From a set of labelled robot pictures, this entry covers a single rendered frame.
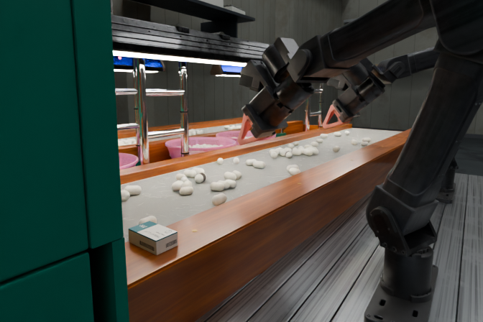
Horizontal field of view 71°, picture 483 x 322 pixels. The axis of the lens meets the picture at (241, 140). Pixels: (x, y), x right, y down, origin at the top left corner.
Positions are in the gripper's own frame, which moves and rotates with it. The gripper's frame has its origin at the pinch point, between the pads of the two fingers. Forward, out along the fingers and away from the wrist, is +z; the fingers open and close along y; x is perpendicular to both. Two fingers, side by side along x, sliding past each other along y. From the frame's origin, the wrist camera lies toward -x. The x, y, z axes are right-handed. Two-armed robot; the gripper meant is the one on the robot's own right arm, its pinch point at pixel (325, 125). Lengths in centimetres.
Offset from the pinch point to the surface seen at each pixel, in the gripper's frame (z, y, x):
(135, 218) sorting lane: 13, 64, 5
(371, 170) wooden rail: -3.0, -1.4, 18.7
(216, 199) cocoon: 6, 51, 8
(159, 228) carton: -2, 71, 11
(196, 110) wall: 200, -187, -150
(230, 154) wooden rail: 27.9, 12.9, -9.8
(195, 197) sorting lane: 13, 49, 5
